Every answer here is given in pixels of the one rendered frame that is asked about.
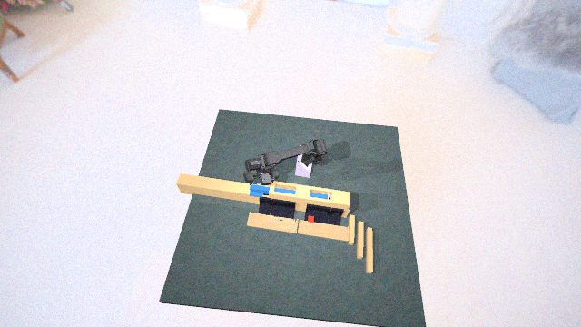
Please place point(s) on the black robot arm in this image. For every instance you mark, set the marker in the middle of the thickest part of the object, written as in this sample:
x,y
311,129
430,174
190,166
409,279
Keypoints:
x,y
269,159

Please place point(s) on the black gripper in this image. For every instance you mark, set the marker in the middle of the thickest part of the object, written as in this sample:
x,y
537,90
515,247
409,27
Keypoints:
x,y
249,177

